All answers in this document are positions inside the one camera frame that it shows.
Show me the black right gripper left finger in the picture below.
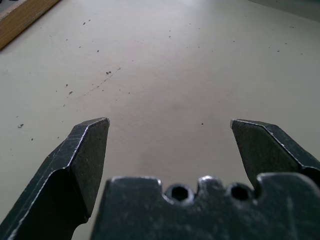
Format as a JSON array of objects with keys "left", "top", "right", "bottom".
[{"left": 0, "top": 116, "right": 111, "bottom": 240}]

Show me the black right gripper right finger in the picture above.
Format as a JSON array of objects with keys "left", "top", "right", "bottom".
[{"left": 229, "top": 118, "right": 320, "bottom": 191}]

